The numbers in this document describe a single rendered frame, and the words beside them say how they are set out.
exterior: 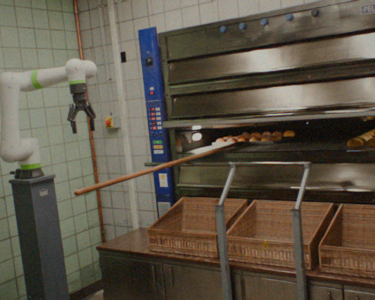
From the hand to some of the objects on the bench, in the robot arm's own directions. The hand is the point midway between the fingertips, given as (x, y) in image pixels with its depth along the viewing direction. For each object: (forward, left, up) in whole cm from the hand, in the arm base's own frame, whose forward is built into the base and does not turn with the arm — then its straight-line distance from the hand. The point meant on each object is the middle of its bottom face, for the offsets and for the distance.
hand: (83, 130), depth 273 cm
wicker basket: (+18, +80, -90) cm, 122 cm away
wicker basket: (+78, +79, -90) cm, 143 cm away
